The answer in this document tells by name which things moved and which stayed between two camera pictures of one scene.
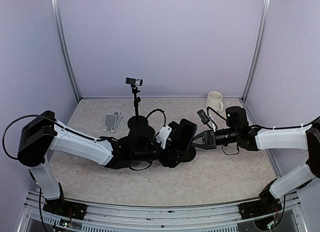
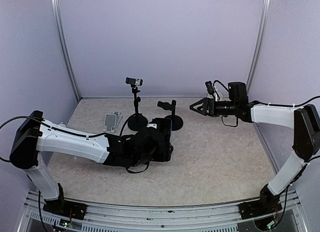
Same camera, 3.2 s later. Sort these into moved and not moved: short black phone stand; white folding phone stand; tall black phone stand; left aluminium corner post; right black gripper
Moved: short black phone stand; right black gripper
Not moved: tall black phone stand; left aluminium corner post; white folding phone stand
